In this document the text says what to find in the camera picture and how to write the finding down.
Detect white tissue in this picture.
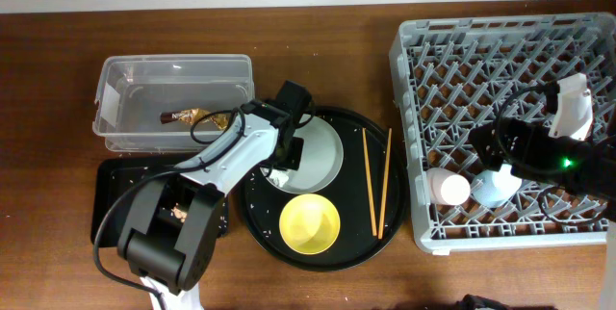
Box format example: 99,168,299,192
261,168,289,188

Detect grey plate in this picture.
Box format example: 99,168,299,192
274,116,344,194

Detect blue cup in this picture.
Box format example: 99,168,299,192
471,164,523,208

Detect yellow bowl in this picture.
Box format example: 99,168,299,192
278,194,342,255

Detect pink cup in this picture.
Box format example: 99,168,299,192
426,168,471,206

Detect gold snack wrapper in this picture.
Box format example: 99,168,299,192
160,108,231,130

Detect food scraps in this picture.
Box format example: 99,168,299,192
171,206,188,223

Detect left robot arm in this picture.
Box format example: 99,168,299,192
114,98,315,309

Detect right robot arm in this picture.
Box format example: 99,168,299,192
469,118,615,221

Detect grey dishwasher rack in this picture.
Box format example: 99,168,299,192
389,13,615,255

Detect round black tray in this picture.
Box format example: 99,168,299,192
239,107,409,271

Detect left wooden chopstick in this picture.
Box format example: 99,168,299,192
362,128,377,237

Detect wooden chopstick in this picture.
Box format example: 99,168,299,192
377,127,393,240
362,128,377,237

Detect right wooden chopstick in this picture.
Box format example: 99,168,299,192
377,127,393,240

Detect clear plastic bin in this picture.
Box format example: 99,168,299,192
92,54,255,153

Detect black rectangular tray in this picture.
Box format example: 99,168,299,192
90,153,229,247

